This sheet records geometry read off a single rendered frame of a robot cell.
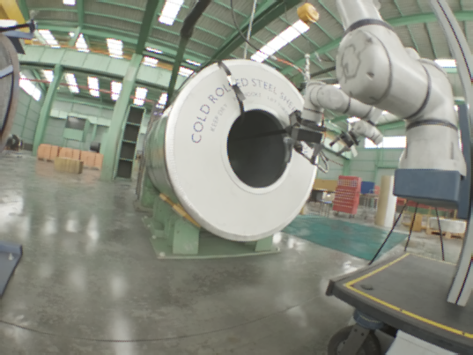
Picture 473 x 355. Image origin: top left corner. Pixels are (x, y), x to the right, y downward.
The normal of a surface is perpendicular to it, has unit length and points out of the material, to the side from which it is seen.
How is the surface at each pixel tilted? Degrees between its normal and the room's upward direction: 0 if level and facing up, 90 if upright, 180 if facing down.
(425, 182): 90
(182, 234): 90
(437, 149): 68
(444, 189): 90
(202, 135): 90
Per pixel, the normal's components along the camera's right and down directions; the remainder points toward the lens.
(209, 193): 0.52, 0.06
